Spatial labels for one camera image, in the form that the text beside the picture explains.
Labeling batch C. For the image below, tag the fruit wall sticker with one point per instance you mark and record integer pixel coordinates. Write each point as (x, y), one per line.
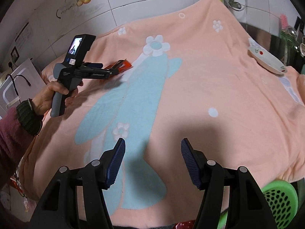
(83, 1)

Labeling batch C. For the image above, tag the wall power outlet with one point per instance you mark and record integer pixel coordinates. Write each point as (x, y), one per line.
(14, 55)

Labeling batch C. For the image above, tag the green perforated plastic basket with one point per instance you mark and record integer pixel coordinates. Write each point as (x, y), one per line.
(281, 200)

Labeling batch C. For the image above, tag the stainless steel sink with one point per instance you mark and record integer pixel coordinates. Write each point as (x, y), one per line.
(259, 34)

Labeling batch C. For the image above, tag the orange snack wrapper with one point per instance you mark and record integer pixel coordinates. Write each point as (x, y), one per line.
(125, 65)

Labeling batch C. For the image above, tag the person's left hand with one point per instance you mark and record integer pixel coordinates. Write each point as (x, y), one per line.
(45, 95)

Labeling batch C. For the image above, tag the red plastic item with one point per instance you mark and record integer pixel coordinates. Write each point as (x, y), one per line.
(184, 225)

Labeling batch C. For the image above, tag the pink bottle brush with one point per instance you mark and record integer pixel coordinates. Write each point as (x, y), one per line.
(284, 21)

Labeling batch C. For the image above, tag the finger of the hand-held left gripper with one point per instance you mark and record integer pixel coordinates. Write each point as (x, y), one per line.
(95, 65)
(114, 71)

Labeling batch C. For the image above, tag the green glass utensil jar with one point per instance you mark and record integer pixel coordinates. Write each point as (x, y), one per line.
(288, 45)

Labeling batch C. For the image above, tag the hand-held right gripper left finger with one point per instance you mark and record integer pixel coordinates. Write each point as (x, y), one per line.
(116, 162)

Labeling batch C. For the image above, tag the wall notice label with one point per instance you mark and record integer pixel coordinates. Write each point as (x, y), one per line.
(23, 33)

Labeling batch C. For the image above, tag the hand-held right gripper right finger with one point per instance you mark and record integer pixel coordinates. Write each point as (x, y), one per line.
(190, 164)

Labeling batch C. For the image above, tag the metal tap valve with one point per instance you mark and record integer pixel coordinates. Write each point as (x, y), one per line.
(232, 3)

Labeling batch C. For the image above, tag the white plate with red print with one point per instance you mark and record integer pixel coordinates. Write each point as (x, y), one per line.
(264, 60)

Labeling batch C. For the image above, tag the person's left forearm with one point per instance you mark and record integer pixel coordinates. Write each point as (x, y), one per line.
(12, 143)

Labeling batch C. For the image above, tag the orange flower print blanket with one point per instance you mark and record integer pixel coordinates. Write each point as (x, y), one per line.
(202, 76)

